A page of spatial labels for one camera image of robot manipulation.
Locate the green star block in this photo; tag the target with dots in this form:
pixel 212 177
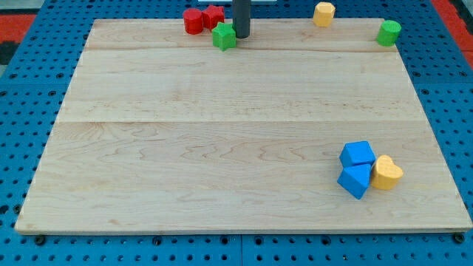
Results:
pixel 224 36

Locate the light wooden board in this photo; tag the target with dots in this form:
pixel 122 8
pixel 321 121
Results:
pixel 160 132

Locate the black cylindrical robot arm tip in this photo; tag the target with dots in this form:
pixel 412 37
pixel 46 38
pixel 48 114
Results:
pixel 241 10

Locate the red star block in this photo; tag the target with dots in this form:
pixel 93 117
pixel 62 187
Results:
pixel 212 15

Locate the red cylinder block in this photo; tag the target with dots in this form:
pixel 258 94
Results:
pixel 193 21

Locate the blue cube block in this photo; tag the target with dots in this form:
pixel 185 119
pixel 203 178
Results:
pixel 357 153

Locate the yellow hexagon block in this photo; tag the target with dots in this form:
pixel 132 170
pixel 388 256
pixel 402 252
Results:
pixel 323 14

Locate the yellow heart block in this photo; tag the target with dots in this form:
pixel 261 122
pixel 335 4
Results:
pixel 385 174

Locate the green cylinder block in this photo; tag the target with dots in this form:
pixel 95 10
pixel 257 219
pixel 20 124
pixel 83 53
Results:
pixel 388 33

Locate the blue triangular block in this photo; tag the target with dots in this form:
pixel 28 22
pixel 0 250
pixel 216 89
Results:
pixel 355 179

